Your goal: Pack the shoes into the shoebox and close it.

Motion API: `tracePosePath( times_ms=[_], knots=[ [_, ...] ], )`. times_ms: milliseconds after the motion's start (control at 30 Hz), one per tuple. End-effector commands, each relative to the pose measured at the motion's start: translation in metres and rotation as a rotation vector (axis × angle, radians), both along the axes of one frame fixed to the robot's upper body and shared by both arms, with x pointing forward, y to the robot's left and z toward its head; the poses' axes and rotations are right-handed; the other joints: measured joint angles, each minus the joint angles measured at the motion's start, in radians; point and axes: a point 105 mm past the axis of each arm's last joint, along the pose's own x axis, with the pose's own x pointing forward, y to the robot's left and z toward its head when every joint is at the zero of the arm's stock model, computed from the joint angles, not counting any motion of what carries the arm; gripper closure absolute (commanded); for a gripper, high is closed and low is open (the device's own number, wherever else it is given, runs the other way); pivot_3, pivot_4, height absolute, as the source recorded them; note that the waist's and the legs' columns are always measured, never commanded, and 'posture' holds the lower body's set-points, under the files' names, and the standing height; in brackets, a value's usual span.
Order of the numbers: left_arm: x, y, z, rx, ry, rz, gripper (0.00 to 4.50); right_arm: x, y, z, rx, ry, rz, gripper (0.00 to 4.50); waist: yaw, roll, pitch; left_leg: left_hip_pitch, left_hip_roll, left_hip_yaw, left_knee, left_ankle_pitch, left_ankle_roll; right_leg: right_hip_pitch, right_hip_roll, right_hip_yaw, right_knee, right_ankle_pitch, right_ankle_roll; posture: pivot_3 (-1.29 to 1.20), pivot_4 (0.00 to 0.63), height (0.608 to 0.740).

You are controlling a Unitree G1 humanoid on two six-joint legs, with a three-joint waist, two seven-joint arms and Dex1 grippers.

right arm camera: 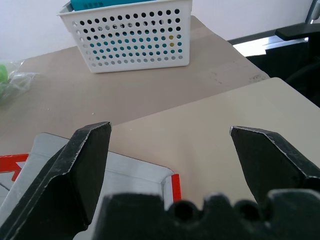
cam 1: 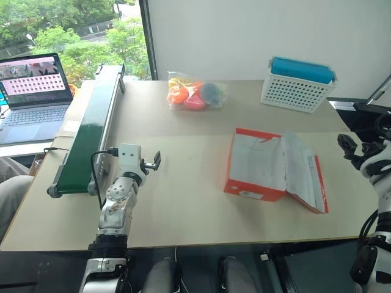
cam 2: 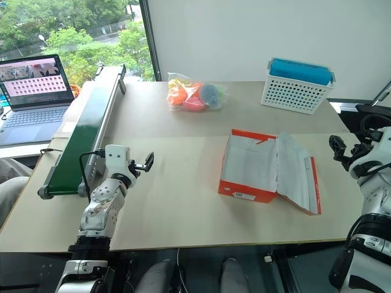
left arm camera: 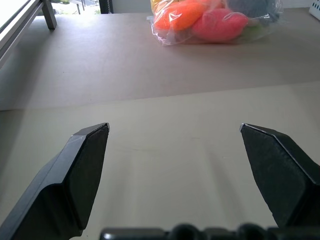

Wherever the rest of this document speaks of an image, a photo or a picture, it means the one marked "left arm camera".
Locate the blue-grey plush toy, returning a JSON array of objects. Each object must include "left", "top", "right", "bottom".
[{"left": 228, "top": 0, "right": 281, "bottom": 26}]

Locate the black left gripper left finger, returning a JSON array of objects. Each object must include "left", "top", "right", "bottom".
[{"left": 0, "top": 122, "right": 111, "bottom": 240}]

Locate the white perforated plastic basket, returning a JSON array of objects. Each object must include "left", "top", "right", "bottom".
[{"left": 309, "top": 0, "right": 320, "bottom": 16}]

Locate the clear plastic bag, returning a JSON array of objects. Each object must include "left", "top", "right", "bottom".
[{"left": 146, "top": 0, "right": 285, "bottom": 47}]

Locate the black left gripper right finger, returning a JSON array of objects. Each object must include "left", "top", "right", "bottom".
[{"left": 239, "top": 122, "right": 320, "bottom": 228}]

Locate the orange plush toy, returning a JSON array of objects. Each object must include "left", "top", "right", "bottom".
[{"left": 153, "top": 1, "right": 207, "bottom": 32}]

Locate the pink plush toy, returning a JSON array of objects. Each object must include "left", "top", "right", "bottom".
[{"left": 191, "top": 8, "right": 249, "bottom": 43}]

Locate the green plush toy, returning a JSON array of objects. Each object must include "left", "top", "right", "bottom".
[{"left": 241, "top": 24, "right": 266, "bottom": 41}]

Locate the dark window frame post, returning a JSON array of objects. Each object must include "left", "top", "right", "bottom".
[{"left": 98, "top": 0, "right": 115, "bottom": 14}]

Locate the green conveyor belt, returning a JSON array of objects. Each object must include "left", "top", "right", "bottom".
[{"left": 0, "top": 0, "right": 58, "bottom": 71}]

